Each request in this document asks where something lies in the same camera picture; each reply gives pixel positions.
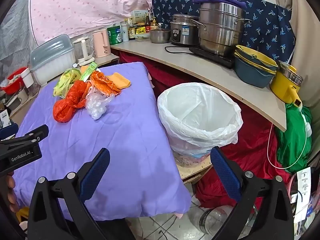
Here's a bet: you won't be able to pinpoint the red plastic bag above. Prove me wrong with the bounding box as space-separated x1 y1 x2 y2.
53 80 91 123

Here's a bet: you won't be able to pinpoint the yellow green snack bag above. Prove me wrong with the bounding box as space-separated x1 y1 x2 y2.
53 68 81 99

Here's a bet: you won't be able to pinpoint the clear plastic bag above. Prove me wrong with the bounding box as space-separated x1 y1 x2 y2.
85 86 115 120

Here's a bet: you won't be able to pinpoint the green cardboard box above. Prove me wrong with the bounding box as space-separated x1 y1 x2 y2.
80 62 98 82

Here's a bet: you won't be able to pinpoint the orange foam net sleeve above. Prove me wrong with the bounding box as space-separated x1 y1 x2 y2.
107 72 131 90

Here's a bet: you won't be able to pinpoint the orange snack wrapper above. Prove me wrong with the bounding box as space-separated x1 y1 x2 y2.
90 71 121 96

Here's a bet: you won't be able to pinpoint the white lined trash bin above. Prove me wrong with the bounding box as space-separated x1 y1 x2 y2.
157 82 244 167

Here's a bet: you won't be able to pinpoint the left hand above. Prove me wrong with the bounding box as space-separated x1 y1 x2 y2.
5 171 19 213

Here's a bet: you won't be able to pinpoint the clear plastic bottle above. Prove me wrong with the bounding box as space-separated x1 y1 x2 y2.
187 204 258 237

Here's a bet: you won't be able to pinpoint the red plastic basin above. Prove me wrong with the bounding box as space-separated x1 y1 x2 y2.
1 67 27 95

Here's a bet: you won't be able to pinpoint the green plastic bag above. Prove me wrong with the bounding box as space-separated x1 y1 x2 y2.
275 104 312 173

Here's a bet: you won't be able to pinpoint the purple table cloth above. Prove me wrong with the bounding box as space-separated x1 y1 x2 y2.
14 62 191 220

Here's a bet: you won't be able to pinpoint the white dish rack box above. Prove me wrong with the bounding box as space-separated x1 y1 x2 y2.
30 34 76 86

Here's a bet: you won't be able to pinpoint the white glass kettle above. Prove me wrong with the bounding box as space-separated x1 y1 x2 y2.
72 36 94 66

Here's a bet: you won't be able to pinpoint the yellow electric pot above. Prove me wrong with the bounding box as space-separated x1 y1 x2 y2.
270 61 303 109

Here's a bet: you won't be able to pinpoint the pink electric kettle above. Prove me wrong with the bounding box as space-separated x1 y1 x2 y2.
93 29 111 58

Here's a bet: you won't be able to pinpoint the blue yellow stacked basins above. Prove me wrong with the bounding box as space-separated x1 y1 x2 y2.
234 45 278 88

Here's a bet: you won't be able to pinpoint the pink dotted sheet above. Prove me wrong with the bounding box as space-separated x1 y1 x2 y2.
29 0 151 44

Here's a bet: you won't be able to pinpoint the green tin can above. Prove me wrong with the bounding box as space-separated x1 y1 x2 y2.
107 25 122 45

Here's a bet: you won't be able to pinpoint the black induction cooktop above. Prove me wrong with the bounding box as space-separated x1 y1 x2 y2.
189 47 234 69

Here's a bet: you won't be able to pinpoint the white bottle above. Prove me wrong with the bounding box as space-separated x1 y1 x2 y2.
121 20 129 42

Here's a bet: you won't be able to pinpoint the dark soy sauce bottle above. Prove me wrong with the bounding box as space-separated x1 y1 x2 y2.
128 18 136 40

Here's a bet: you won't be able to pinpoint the small steel lidded pot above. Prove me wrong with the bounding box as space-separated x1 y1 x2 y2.
150 23 171 44

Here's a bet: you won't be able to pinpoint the navy patterned cloth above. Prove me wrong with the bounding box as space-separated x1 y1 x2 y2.
152 0 296 62

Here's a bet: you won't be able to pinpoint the large steel steamer pot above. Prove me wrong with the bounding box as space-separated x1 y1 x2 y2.
194 2 251 57

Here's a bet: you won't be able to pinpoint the steel rice cooker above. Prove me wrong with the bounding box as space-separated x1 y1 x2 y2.
170 14 199 47

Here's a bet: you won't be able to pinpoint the purple cloth on pot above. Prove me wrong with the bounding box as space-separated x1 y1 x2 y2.
193 0 247 9

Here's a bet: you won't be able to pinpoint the white cable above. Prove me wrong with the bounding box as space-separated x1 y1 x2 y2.
267 107 308 170

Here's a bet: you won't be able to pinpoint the black power cable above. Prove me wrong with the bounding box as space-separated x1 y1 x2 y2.
164 45 194 55

